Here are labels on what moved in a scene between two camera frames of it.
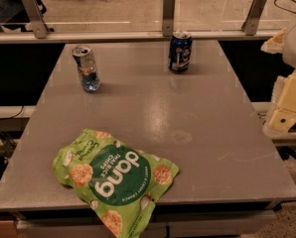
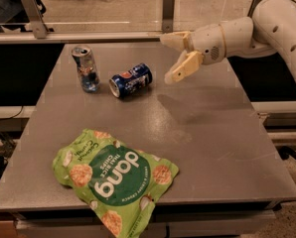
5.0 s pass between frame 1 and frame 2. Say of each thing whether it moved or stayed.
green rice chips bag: stayed
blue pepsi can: moved
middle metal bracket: stayed
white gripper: moved
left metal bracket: stayed
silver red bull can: stayed
